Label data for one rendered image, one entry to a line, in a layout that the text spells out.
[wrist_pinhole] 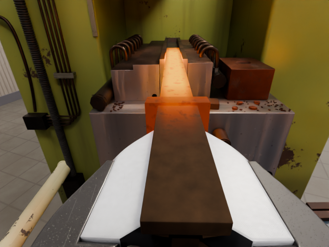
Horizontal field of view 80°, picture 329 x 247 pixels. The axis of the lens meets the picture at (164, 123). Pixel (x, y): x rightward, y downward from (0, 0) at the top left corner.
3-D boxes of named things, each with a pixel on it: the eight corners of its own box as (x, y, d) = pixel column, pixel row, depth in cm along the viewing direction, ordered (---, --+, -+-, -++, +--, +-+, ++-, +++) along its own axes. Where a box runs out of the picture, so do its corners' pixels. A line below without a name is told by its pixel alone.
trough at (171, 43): (187, 66, 38) (187, 58, 38) (159, 66, 38) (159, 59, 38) (179, 41, 75) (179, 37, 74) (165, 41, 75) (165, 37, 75)
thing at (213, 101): (194, 109, 38) (195, 103, 37) (195, 102, 40) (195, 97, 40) (219, 110, 37) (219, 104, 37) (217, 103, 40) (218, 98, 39)
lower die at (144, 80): (209, 100, 41) (213, 58, 37) (114, 100, 42) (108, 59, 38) (191, 60, 78) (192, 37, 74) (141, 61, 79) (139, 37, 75)
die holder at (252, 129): (249, 253, 57) (295, 112, 36) (118, 250, 58) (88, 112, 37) (213, 142, 106) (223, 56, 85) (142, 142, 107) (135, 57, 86)
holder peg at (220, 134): (230, 152, 35) (232, 139, 34) (215, 152, 35) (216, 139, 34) (224, 139, 39) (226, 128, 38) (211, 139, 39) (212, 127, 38)
